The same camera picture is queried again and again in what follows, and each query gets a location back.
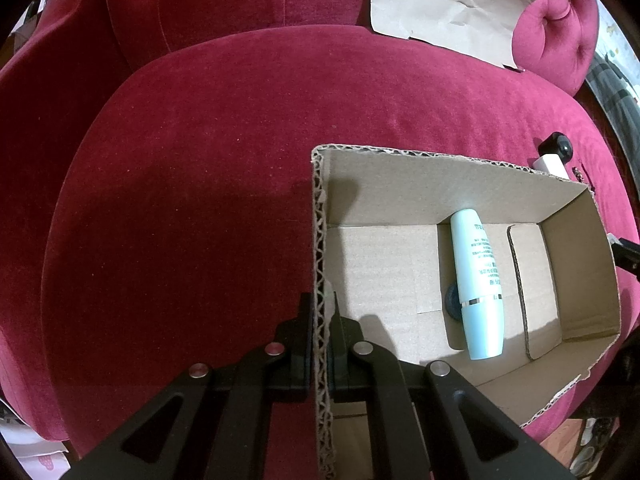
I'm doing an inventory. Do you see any light blue cosmetic bottle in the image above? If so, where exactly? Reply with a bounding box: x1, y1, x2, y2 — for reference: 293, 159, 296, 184
450, 209, 506, 361

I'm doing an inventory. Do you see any brown cardboard box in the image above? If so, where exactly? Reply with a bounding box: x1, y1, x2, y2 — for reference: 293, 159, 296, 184
311, 145, 622, 478

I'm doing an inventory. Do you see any black and white bottle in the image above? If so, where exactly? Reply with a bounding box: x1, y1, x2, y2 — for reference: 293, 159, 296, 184
532, 131, 574, 180

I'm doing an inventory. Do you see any red velvet tufted sofa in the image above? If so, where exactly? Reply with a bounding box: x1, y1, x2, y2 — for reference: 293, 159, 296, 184
1, 0, 636, 451

